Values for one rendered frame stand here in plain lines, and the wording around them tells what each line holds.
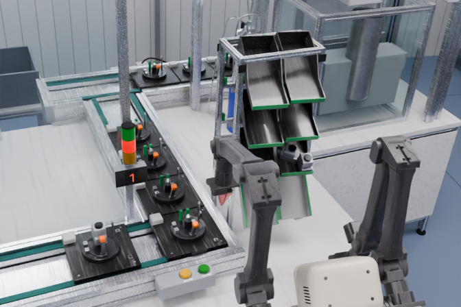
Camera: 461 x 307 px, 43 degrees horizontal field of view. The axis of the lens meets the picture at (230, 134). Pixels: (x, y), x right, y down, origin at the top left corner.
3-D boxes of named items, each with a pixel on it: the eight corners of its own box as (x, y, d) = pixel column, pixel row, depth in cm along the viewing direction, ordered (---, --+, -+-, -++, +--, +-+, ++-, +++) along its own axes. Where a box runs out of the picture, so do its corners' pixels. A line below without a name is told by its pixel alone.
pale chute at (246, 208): (275, 225, 233) (278, 224, 229) (243, 228, 230) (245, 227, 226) (265, 155, 239) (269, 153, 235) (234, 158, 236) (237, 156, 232)
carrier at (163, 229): (228, 247, 226) (229, 221, 219) (168, 262, 217) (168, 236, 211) (204, 209, 244) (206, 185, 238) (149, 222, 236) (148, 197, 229)
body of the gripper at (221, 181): (205, 183, 200) (206, 165, 196) (232, 177, 203) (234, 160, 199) (212, 194, 195) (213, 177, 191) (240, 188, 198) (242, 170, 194)
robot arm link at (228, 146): (239, 188, 151) (280, 183, 153) (238, 167, 149) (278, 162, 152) (208, 152, 192) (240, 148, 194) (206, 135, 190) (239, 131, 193)
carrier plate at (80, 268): (141, 268, 214) (141, 263, 213) (74, 285, 205) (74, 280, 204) (124, 227, 232) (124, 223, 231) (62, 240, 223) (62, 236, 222)
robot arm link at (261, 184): (249, 195, 142) (289, 190, 144) (236, 160, 152) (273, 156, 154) (239, 310, 169) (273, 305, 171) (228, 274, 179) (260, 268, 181)
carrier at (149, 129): (167, 148, 282) (167, 125, 276) (118, 157, 274) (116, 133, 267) (152, 123, 301) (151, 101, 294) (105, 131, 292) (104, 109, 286)
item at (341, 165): (427, 234, 385) (462, 121, 340) (278, 277, 345) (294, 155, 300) (368, 176, 438) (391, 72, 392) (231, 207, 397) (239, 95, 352)
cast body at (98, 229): (108, 243, 213) (106, 228, 209) (95, 246, 211) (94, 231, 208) (102, 228, 220) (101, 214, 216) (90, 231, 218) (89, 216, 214)
